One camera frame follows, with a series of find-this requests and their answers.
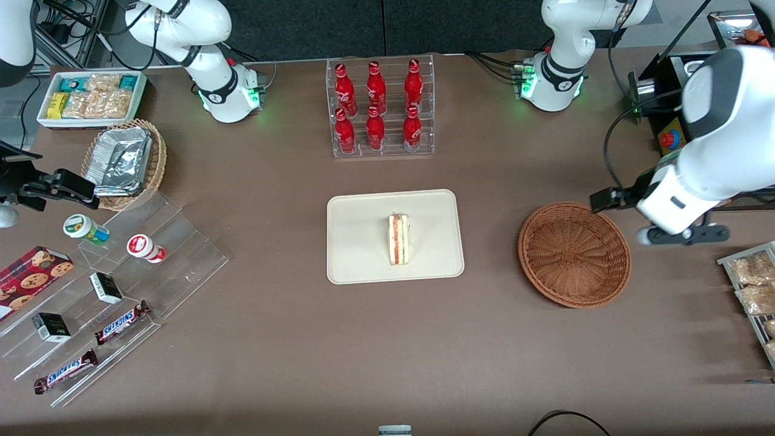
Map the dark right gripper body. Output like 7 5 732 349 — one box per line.
0 141 48 213

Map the triangular sandwich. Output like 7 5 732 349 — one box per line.
387 213 412 266

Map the large brown wicker basket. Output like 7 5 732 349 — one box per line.
518 202 632 309

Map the small tan wicker basket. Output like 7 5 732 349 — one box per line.
81 118 168 212

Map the beige plastic tray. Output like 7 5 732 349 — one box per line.
326 189 465 285

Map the green-lidded white cup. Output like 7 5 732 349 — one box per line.
63 214 111 246

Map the black hot food warmer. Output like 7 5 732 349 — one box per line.
628 11 775 213

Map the white rectangular snack bin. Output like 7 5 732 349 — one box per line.
36 70 148 130

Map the red-lidded white cup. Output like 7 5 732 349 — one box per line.
126 234 168 265

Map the clear bag of crackers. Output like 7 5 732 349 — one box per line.
99 89 134 119
85 73 123 93
62 91 102 119

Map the small black carton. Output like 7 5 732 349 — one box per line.
31 312 72 344
89 272 124 305

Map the red cookie box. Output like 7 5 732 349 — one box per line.
0 245 75 322

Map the clear acrylic tiered stand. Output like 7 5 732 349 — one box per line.
0 190 229 408

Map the brown Snickers bar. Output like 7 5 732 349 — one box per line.
33 349 99 395
94 300 153 346

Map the red cola bottle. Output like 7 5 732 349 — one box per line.
402 105 423 153
404 58 424 113
365 105 386 151
334 62 358 117
334 108 357 154
366 61 388 114

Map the clear acrylic bottle rack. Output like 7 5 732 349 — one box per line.
326 54 436 159

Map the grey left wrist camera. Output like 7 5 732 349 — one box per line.
636 223 731 246

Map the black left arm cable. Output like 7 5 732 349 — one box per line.
602 0 685 191

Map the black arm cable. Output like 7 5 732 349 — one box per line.
44 0 159 71
602 0 685 191

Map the grey metal wire tray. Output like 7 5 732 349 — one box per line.
717 240 775 371

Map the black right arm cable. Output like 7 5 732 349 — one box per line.
44 0 159 71

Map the aluminium frame rack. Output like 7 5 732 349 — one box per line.
33 0 113 69

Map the black base cable bundle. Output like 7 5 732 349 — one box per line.
465 50 523 84

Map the black looped cable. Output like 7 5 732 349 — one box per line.
526 410 613 436

